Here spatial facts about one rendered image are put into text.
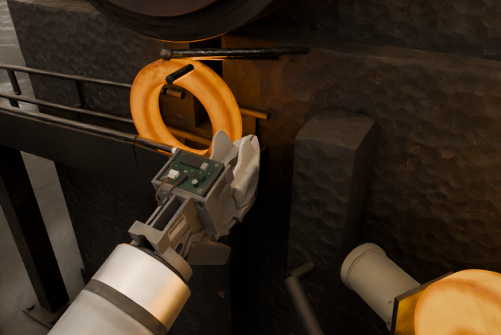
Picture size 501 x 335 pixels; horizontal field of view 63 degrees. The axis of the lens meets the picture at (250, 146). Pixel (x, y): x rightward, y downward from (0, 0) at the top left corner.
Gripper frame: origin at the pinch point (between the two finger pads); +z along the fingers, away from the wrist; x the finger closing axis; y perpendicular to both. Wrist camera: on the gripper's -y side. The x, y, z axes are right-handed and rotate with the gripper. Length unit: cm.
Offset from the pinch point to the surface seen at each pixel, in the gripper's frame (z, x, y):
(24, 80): 83, 240, -106
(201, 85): 2.9, 8.1, 6.3
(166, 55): -5.1, 4.0, 17.2
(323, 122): 3.9, -9.0, 3.7
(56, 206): 8, 107, -82
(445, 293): -12.0, -26.1, 3.4
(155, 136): -0.3, 17.8, -3.7
